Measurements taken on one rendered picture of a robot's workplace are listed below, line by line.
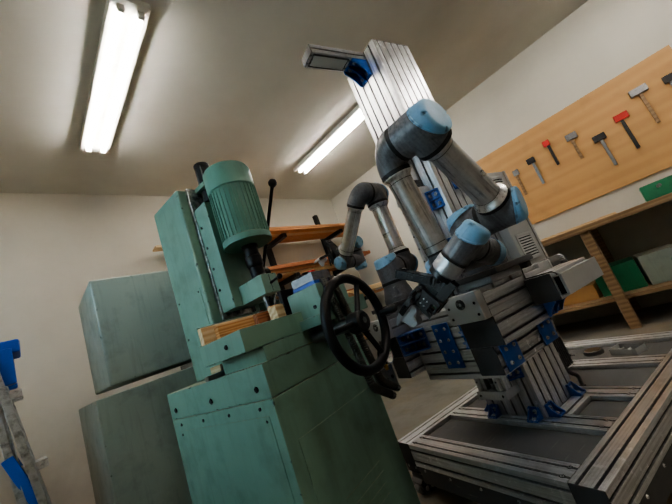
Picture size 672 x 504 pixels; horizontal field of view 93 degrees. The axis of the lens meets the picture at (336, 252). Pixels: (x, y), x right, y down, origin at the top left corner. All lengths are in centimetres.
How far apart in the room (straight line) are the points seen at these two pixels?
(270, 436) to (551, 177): 353
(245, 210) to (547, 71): 353
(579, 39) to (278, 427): 401
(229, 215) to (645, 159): 347
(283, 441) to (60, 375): 253
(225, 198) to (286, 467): 83
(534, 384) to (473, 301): 55
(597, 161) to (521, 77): 114
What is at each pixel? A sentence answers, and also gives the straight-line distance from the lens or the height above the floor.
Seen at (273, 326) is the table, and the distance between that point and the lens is 95.
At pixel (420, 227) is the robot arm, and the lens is 99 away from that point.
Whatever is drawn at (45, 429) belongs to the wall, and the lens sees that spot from 325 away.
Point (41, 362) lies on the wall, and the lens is 329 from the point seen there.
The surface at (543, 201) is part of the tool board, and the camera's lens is 392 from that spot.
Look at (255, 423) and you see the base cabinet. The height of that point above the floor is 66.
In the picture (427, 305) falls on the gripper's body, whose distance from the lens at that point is 92.
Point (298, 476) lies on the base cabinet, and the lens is 96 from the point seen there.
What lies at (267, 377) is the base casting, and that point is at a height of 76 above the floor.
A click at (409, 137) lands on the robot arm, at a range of 96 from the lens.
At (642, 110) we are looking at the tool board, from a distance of 394.
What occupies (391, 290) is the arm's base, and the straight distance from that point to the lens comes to 154.
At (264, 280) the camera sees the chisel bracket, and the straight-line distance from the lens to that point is 113.
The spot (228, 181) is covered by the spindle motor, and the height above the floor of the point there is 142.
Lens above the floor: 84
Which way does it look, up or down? 11 degrees up
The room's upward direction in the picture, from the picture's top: 21 degrees counter-clockwise
